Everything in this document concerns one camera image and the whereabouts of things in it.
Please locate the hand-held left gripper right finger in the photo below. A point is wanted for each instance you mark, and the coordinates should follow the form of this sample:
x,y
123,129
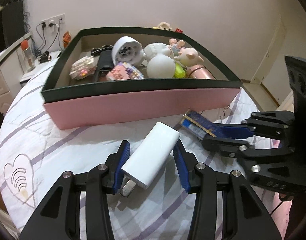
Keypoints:
x,y
180,167

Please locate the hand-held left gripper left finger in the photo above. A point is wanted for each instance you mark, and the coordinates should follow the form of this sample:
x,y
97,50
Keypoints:
x,y
120,165

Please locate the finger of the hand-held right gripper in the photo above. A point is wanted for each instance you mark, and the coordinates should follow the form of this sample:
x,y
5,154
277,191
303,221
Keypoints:
x,y
218,145
233,131

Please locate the small blue white box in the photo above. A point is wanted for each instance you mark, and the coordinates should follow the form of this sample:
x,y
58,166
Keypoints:
x,y
195,123

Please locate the white power adapter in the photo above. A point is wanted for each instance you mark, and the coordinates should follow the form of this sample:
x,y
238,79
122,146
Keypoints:
x,y
150,155

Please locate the pink box with dark rim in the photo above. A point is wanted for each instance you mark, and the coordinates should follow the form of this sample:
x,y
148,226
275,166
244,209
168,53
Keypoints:
x,y
143,105

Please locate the rose gold metal cup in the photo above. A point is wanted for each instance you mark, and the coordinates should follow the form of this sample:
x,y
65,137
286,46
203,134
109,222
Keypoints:
x,y
200,73

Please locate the yellow highlighter pen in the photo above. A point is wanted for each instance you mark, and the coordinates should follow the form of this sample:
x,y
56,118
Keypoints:
x,y
180,72

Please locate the pink pig figurine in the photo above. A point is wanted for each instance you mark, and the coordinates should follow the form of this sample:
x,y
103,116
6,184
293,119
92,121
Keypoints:
x,y
190,56

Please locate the pink purple brick model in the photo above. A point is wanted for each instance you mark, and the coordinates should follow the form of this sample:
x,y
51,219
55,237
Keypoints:
x,y
124,72

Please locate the white round plush toy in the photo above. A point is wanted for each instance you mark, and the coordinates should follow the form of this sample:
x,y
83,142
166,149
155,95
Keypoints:
x,y
159,65

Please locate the black oblong case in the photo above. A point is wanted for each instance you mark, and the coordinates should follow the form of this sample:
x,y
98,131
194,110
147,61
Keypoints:
x,y
104,62

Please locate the small pink doll figurine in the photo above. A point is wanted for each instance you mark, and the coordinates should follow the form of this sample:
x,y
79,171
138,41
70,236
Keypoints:
x,y
176,43

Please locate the white pink brick model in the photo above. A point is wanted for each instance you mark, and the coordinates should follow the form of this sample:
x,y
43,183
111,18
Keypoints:
x,y
81,67

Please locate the white cylindrical fan device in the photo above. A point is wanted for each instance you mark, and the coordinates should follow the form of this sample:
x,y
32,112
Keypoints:
x,y
128,51

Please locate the black hair clip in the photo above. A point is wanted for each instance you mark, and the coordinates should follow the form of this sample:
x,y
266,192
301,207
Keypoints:
x,y
101,48

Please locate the white door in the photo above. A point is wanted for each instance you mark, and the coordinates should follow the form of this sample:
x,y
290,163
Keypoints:
x,y
267,60

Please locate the white side cabinet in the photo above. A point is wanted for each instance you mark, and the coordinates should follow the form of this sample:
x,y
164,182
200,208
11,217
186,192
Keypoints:
x,y
43,67

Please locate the white plush dog toy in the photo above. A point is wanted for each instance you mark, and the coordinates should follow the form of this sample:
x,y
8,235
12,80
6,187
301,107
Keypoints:
x,y
164,26

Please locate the small black cylindrical device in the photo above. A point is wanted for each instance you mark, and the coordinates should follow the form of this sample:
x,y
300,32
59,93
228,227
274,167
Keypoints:
x,y
44,58

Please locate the orange snack bag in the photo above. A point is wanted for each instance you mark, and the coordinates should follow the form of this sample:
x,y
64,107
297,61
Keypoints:
x,y
66,40

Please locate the clear bottle with orange cap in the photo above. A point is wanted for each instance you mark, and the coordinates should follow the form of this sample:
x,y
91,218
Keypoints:
x,y
28,55

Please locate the white desk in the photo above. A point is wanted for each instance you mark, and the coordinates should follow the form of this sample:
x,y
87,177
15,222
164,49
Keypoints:
x,y
0,80

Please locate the black computer tower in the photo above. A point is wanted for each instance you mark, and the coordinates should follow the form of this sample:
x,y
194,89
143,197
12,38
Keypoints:
x,y
13,27

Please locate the white wall socket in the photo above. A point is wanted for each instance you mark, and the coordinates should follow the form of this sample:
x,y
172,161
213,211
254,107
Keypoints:
x,y
53,21

